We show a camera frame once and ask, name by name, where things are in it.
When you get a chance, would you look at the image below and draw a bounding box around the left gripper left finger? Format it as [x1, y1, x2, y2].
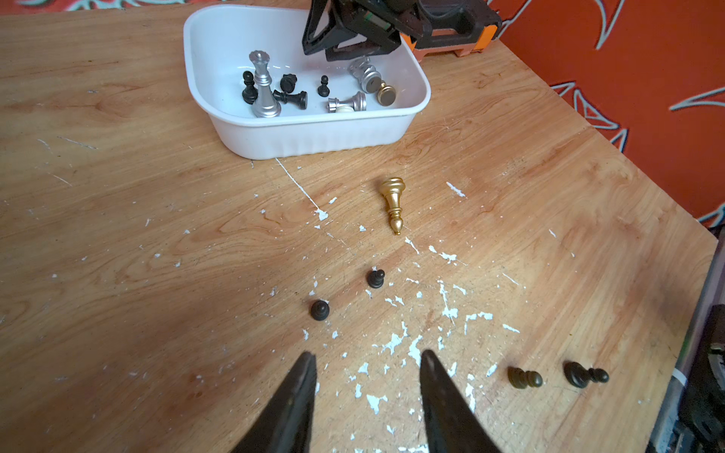
[231, 351, 317, 453]

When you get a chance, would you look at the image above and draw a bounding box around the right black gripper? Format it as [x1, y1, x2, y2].
[302, 0, 432, 62]

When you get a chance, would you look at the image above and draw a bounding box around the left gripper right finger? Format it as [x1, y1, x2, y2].
[419, 349, 501, 453]

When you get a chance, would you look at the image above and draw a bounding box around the silver chess knight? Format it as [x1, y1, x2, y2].
[349, 57, 383, 94]

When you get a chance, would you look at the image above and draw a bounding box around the gold chess piece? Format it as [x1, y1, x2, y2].
[376, 82, 396, 107]

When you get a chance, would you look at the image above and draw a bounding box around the black chess piece two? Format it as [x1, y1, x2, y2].
[279, 74, 298, 94]

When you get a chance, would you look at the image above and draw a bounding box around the black chess piece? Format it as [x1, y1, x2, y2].
[242, 71, 259, 105]

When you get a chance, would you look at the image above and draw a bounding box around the white rectangular storage box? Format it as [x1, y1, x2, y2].
[183, 4, 432, 160]

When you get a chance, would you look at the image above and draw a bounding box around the gold chess bishop lying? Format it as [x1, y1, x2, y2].
[379, 177, 406, 235]

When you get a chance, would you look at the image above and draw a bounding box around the black orange tool case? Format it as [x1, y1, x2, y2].
[400, 0, 502, 62]

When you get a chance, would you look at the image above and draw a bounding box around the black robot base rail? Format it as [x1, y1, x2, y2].
[646, 226, 724, 452]

